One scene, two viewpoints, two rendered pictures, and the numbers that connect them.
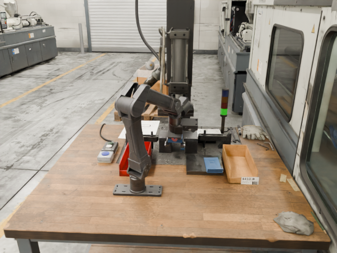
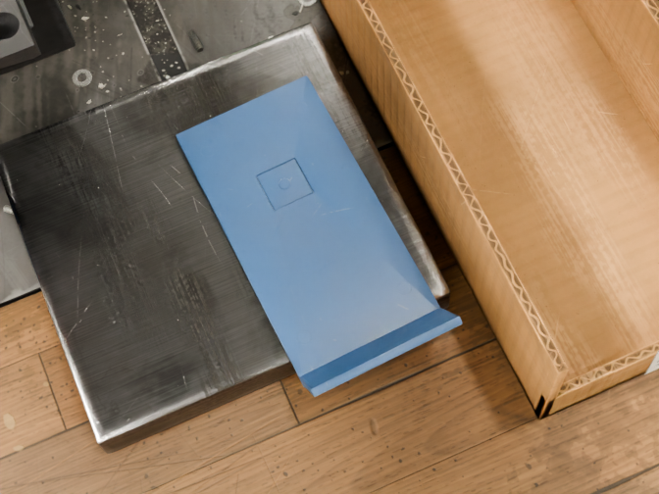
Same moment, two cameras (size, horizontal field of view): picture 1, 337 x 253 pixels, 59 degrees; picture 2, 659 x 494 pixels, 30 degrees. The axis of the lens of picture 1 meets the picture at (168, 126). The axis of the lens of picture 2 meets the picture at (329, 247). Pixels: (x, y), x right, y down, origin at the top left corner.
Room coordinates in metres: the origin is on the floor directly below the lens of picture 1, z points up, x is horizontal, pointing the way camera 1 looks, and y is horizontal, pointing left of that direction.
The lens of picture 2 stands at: (1.01, -0.14, 1.44)
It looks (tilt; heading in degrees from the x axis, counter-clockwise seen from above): 67 degrees down; 340
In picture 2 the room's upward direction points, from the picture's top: 7 degrees counter-clockwise
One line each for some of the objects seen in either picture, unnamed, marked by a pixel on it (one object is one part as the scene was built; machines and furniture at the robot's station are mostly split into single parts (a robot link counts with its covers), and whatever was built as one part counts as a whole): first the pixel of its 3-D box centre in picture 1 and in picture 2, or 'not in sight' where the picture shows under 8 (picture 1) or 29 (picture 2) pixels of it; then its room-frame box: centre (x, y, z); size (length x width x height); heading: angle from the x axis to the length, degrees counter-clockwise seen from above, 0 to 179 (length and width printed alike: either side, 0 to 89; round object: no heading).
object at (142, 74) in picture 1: (156, 81); not in sight; (4.98, 0.21, 0.40); 0.67 x 0.60 x 0.50; 169
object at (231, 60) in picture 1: (243, 56); not in sight; (7.02, -1.75, 0.49); 5.51 x 1.02 x 0.97; 174
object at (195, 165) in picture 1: (204, 164); (215, 225); (1.26, -0.17, 0.91); 0.17 x 0.16 x 0.02; 87
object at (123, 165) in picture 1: (136, 157); not in sight; (1.29, 0.16, 0.93); 0.25 x 0.12 x 0.06; 177
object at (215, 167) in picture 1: (212, 163); (310, 223); (1.23, -0.21, 0.93); 0.15 x 0.07 x 0.03; 0
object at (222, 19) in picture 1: (224, 20); not in sight; (6.92, -1.22, 1.27); 0.23 x 0.18 x 0.38; 84
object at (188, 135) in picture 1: (178, 135); not in sight; (1.44, -0.05, 0.98); 0.20 x 0.10 x 0.01; 87
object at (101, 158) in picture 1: (106, 158); not in sight; (1.33, 0.31, 0.90); 0.07 x 0.07 x 0.06; 87
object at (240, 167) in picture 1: (239, 163); (544, 111); (1.23, -0.33, 0.93); 0.25 x 0.13 x 0.08; 177
